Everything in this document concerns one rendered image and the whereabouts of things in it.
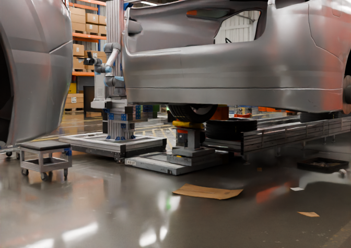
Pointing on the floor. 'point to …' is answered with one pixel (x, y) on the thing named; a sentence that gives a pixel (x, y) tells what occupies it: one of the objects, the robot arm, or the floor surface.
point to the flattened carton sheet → (187, 190)
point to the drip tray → (331, 164)
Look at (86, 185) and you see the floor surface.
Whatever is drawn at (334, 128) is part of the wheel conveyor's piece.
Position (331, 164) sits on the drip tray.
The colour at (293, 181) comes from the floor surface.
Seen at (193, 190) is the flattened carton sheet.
